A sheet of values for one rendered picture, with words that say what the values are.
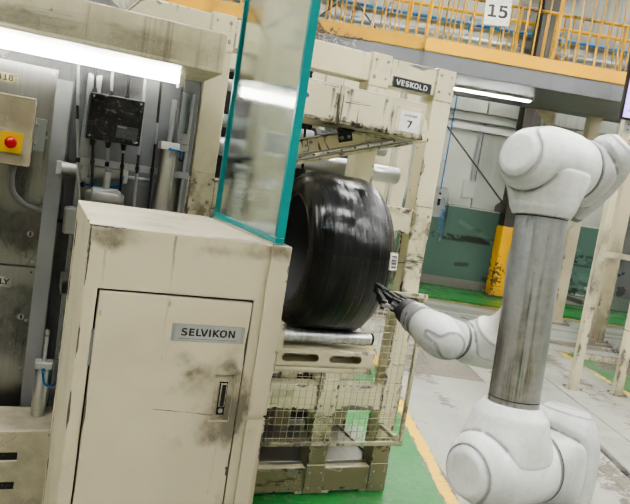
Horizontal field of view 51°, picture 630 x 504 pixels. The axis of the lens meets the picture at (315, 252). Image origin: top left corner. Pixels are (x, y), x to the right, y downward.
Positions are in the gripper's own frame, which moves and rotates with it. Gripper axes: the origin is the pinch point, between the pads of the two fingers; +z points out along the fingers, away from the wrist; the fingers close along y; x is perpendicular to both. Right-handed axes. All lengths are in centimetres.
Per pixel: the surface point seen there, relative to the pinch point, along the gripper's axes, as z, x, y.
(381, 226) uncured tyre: 16.8, -16.4, -4.2
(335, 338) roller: 19.5, 24.4, 1.6
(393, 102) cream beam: 65, -56, -23
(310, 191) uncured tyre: 30.5, -22.1, 16.9
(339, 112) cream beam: 64, -48, -2
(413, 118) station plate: 64, -52, -33
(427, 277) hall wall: 787, 214, -539
